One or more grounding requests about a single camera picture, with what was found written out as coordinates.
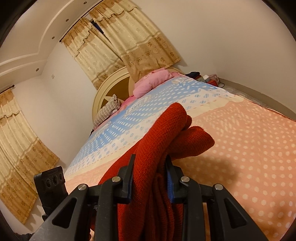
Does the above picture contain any red embroidered knit sweater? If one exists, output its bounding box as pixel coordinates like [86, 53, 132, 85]
[100, 103, 214, 240]

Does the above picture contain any beige side window curtain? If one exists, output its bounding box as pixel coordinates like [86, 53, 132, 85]
[0, 90, 60, 223]

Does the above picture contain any polka dot bed cover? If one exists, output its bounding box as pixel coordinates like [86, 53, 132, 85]
[64, 77, 295, 240]

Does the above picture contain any grey striped pillow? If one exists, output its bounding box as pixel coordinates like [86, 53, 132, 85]
[93, 94, 121, 130]

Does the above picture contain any pink bed sheet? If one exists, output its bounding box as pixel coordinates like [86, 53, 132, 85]
[119, 96, 137, 111]

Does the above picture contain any cream wooden headboard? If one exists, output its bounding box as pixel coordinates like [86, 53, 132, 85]
[92, 66, 183, 122]

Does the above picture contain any clutter beside bed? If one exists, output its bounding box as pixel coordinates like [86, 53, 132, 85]
[185, 71, 225, 88]

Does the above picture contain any pink pillow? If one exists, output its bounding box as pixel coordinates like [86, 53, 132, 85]
[133, 68, 182, 98]

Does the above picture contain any beige window curtain centre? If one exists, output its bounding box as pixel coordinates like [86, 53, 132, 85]
[62, 1, 181, 89]

